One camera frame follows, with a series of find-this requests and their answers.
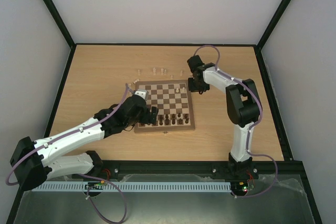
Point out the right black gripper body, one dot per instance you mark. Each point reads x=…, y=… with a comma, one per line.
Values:
x=198, y=87

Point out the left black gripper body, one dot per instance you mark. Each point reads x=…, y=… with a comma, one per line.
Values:
x=146, y=119

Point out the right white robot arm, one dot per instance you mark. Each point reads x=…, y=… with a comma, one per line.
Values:
x=242, y=103

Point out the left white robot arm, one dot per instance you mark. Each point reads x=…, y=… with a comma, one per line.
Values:
x=34, y=162

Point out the wooden chess board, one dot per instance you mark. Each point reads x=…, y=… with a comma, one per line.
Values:
x=162, y=94

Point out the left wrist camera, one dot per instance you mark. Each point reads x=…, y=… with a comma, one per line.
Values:
x=142, y=93

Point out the white slotted cable duct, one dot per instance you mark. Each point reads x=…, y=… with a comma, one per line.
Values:
x=130, y=187

